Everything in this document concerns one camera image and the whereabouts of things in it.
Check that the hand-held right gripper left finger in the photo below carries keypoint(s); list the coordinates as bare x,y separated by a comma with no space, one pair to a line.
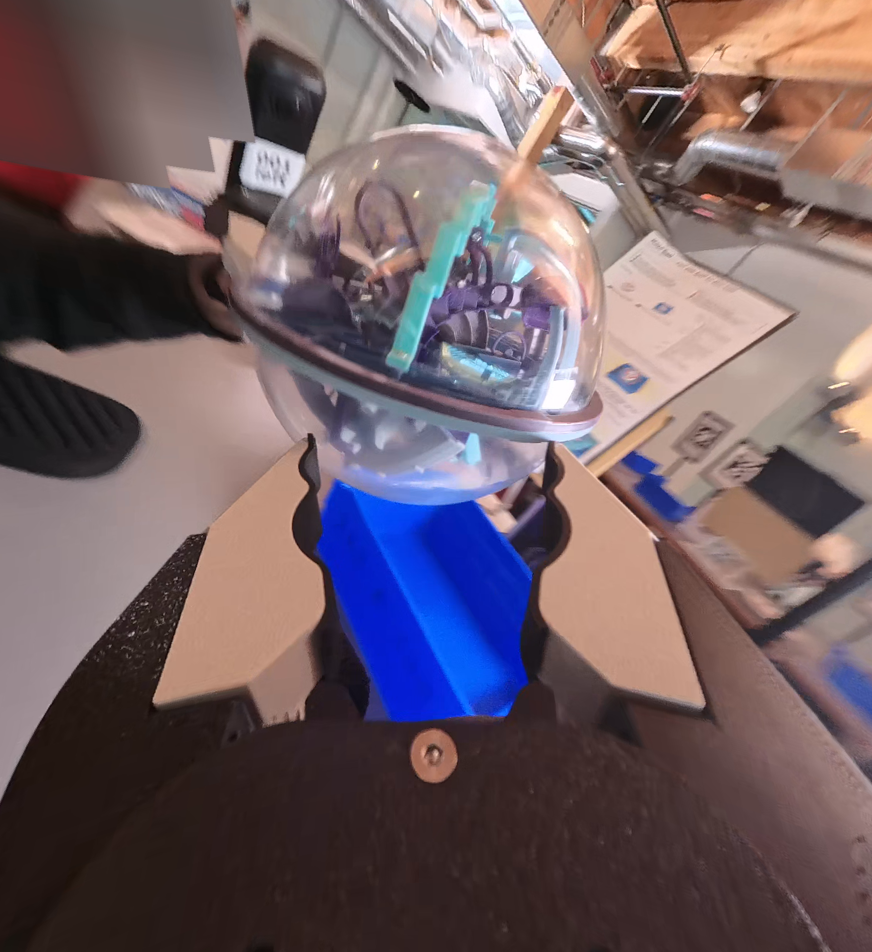
235,610

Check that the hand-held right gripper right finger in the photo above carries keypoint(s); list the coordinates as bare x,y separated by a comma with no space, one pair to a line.
615,618

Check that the blue plastic bin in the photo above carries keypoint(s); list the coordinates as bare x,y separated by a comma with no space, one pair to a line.
429,610

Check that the clear plastic maze ball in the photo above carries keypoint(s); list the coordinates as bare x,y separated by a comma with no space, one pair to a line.
421,298

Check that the person's left forearm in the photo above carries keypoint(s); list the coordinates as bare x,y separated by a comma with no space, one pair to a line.
79,275

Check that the small blue bin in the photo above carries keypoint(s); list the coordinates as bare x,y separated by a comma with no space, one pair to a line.
659,488

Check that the instruction sheet on stand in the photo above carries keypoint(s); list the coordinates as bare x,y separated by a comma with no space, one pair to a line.
630,444

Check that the black mesh pad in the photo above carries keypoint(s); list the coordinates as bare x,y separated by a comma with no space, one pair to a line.
34,417

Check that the printed instruction sheet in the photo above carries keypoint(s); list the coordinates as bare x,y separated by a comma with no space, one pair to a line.
689,335

